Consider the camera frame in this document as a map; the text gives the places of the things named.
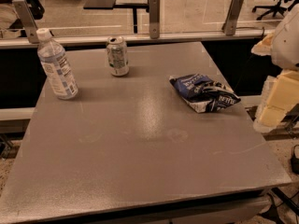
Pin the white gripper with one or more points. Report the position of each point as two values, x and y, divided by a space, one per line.
288 46

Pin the clear plastic water bottle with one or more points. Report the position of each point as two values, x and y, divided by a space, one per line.
56 65

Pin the blue crumpled chip bag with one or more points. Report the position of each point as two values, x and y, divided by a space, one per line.
203 94

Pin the black power adapter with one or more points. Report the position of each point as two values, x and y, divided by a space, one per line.
295 161

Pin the green soda can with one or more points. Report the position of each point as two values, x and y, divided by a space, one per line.
117 56

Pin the right metal rail bracket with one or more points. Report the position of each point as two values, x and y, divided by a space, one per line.
229 26

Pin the metal rail bracket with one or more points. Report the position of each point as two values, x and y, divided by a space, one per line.
27 20
229 26
154 19

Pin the middle metal rail bracket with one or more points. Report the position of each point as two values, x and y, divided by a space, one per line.
154 19

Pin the left metal rail bracket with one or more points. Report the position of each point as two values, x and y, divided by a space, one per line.
27 20

